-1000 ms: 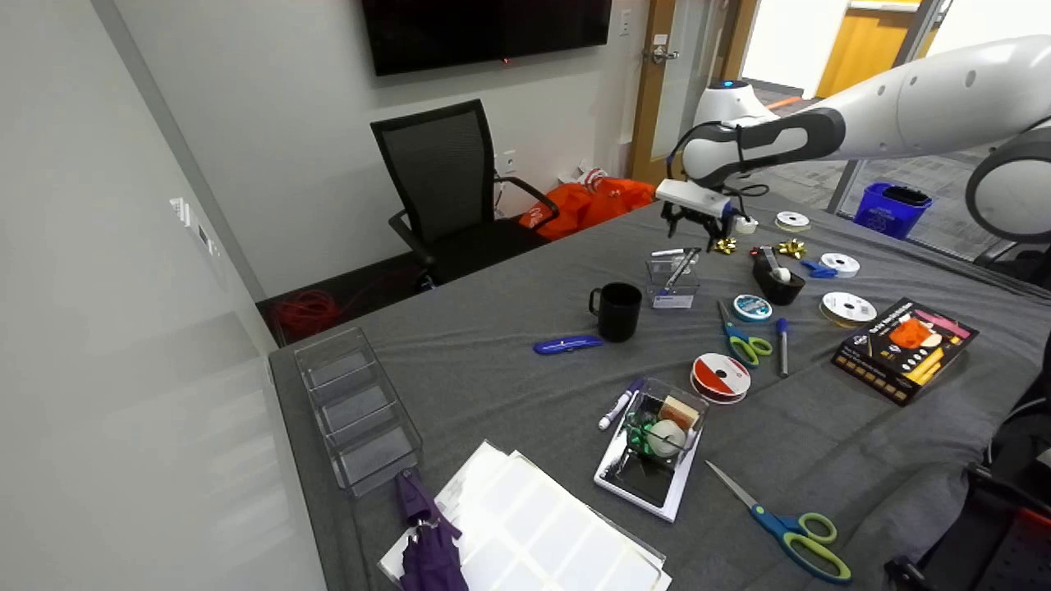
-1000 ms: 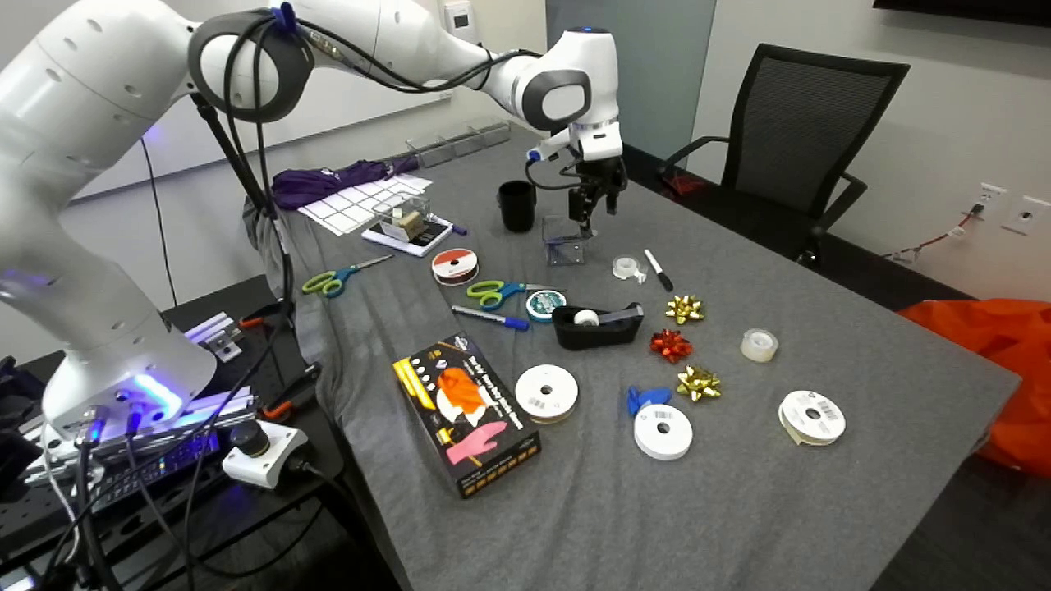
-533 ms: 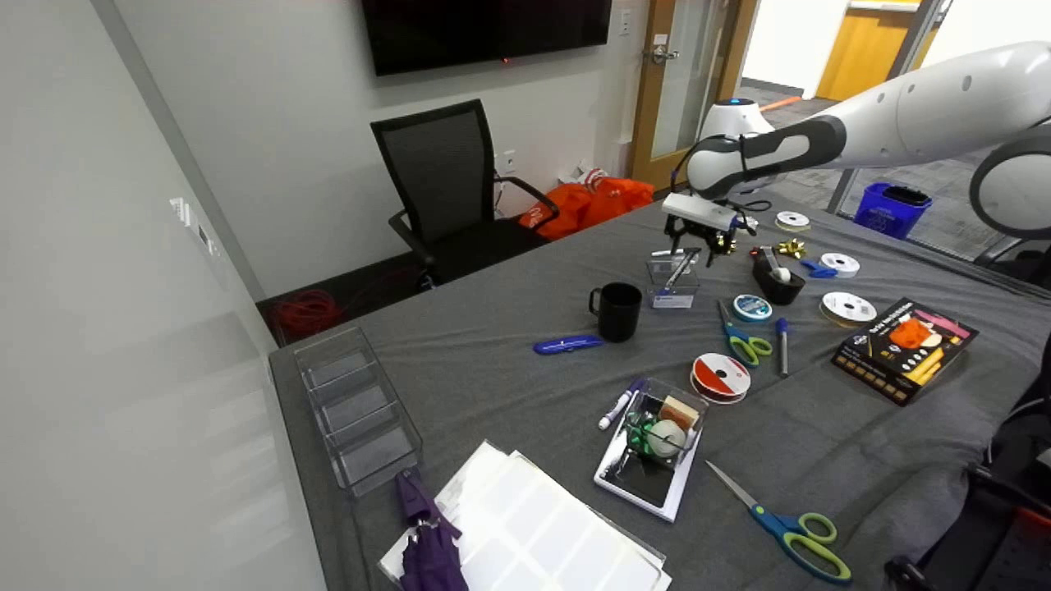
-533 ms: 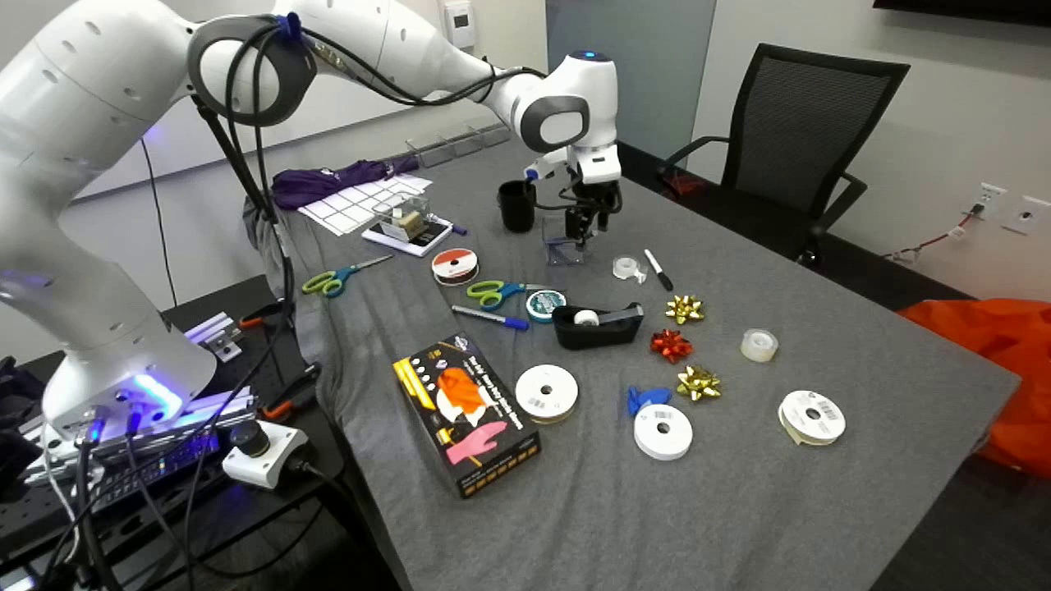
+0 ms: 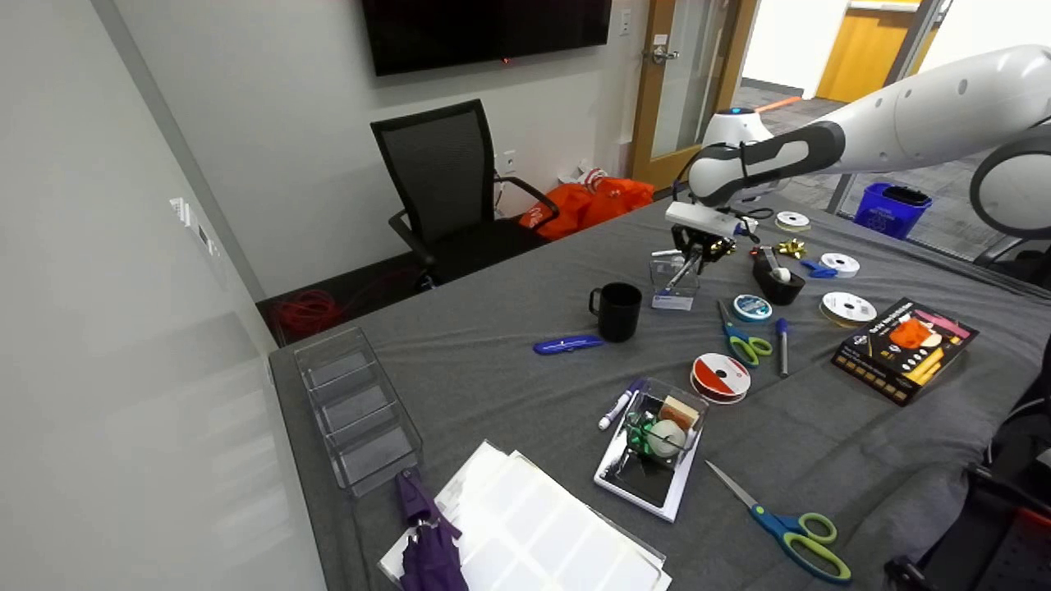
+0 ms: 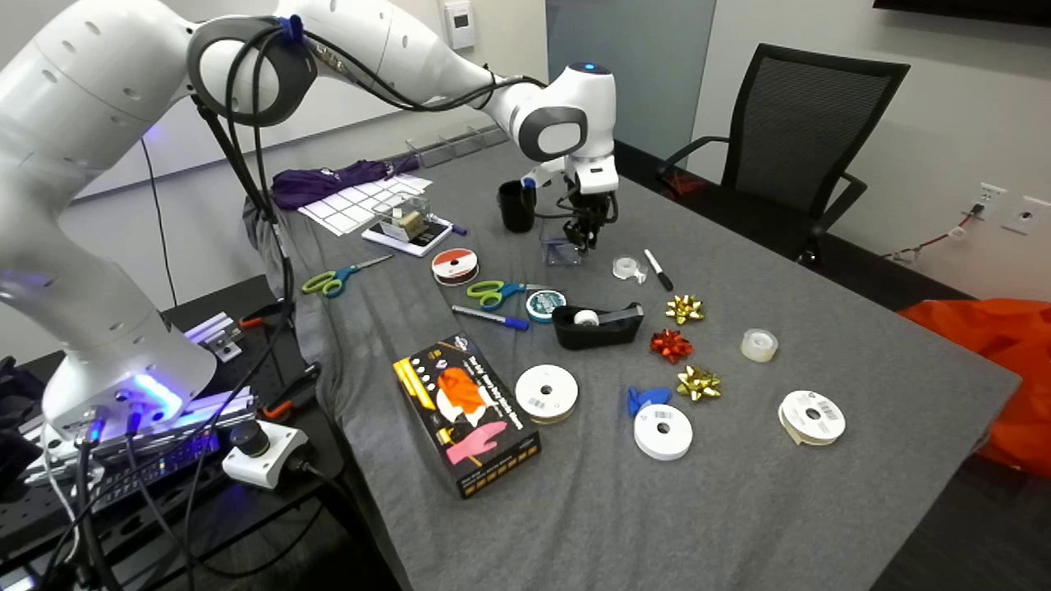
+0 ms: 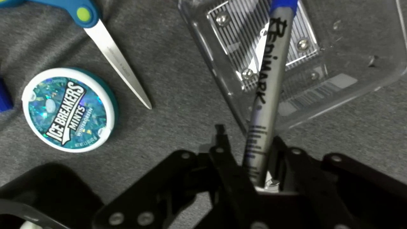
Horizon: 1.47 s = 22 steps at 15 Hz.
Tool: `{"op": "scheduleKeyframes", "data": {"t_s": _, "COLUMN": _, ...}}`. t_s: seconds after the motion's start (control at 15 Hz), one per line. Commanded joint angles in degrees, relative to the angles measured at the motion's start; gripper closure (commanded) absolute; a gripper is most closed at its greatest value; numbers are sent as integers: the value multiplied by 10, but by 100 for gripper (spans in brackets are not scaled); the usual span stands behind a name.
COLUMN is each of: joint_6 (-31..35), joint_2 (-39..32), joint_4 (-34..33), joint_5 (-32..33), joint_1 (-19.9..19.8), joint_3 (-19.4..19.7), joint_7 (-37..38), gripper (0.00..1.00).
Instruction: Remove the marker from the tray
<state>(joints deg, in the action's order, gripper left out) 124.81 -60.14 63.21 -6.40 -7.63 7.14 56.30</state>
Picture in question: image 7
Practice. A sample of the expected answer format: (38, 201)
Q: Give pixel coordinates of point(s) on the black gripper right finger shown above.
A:
(338, 195)

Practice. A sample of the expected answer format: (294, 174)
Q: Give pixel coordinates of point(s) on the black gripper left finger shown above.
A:
(190, 191)

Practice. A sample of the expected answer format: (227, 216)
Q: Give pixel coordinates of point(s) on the clear plastic tray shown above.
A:
(338, 64)

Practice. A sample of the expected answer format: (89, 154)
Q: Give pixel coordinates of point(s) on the grey table cloth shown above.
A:
(178, 106)

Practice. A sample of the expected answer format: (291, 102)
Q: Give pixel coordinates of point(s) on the black tape dispenser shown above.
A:
(45, 191)

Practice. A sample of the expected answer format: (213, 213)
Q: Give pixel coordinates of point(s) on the Ice Breakers mints tin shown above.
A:
(70, 109)

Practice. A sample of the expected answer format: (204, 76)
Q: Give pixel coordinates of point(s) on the blue and green scissors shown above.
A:
(112, 55)

